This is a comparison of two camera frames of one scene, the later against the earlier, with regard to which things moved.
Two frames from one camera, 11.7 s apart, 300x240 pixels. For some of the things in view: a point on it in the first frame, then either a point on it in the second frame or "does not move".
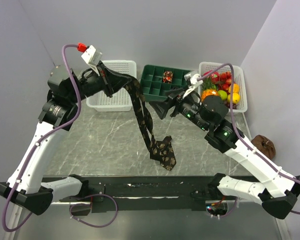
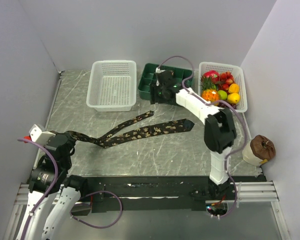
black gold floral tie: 161,150 to 156,130
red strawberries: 225,80 does not move
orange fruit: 236,88 does not move
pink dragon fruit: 215,76 does not move
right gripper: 175,97 to 154,88
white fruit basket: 238,78 does not move
